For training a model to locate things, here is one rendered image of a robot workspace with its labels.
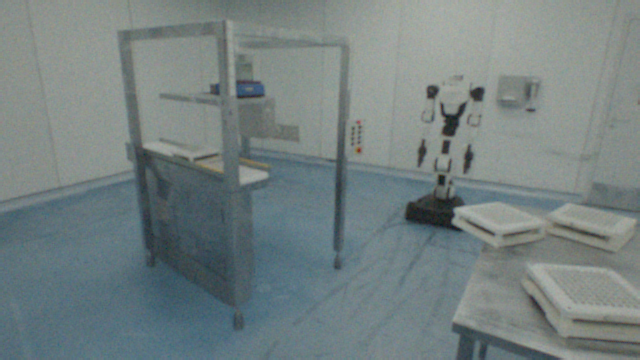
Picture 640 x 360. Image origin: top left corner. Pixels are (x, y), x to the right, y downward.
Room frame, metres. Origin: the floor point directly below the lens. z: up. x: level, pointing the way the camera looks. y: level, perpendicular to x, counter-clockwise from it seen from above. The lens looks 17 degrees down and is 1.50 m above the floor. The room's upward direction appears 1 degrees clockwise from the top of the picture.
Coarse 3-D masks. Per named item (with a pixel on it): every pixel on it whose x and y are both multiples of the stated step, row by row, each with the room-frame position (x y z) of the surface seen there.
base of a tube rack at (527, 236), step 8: (456, 224) 1.47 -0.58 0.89; (464, 224) 1.43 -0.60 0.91; (472, 224) 1.42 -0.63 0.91; (472, 232) 1.38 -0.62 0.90; (480, 232) 1.35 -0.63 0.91; (488, 232) 1.35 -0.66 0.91; (520, 232) 1.36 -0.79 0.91; (528, 232) 1.36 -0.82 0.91; (536, 232) 1.36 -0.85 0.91; (488, 240) 1.31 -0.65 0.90; (504, 240) 1.28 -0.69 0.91; (512, 240) 1.29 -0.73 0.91; (520, 240) 1.31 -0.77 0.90; (528, 240) 1.32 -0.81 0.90; (536, 240) 1.34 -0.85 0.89
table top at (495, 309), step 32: (480, 256) 1.20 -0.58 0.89; (512, 256) 1.21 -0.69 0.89; (544, 256) 1.21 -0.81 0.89; (576, 256) 1.22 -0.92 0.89; (608, 256) 1.22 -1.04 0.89; (480, 288) 1.00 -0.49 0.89; (512, 288) 1.00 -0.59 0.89; (480, 320) 0.84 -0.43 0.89; (512, 320) 0.85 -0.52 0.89; (544, 320) 0.85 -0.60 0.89; (512, 352) 0.77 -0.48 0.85; (544, 352) 0.73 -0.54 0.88; (576, 352) 0.73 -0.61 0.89; (608, 352) 0.74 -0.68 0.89
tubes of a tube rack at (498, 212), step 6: (480, 210) 1.45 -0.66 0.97; (486, 210) 1.45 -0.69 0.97; (492, 210) 1.45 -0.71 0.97; (498, 210) 1.46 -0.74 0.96; (504, 210) 1.46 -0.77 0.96; (510, 210) 1.45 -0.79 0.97; (492, 216) 1.38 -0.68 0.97; (498, 216) 1.38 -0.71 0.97; (504, 216) 1.39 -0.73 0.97; (510, 216) 1.39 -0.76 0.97; (516, 216) 1.39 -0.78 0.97; (522, 216) 1.39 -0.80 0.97
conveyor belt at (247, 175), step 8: (144, 144) 2.94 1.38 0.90; (152, 144) 2.95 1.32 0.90; (160, 144) 2.96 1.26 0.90; (144, 152) 2.69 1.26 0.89; (168, 152) 2.68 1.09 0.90; (168, 160) 2.46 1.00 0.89; (192, 168) 2.27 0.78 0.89; (216, 168) 2.27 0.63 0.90; (240, 168) 2.28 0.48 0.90; (248, 168) 2.28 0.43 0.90; (240, 176) 2.09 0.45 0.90; (248, 176) 2.10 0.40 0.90; (256, 176) 2.13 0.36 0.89; (264, 176) 2.17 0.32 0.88; (240, 184) 2.04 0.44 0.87; (248, 184) 2.09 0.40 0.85
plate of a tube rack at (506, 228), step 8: (456, 208) 1.49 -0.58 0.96; (464, 208) 1.49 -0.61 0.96; (512, 208) 1.50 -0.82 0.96; (464, 216) 1.43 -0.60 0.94; (472, 216) 1.40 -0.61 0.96; (480, 216) 1.40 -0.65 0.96; (480, 224) 1.35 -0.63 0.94; (488, 224) 1.32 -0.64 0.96; (496, 224) 1.32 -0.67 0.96; (504, 224) 1.32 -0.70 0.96; (512, 224) 1.32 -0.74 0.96; (520, 224) 1.33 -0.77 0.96; (528, 224) 1.33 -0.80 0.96; (536, 224) 1.33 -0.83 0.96; (544, 224) 1.35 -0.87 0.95; (496, 232) 1.28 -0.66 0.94; (504, 232) 1.27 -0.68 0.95; (512, 232) 1.29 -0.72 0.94
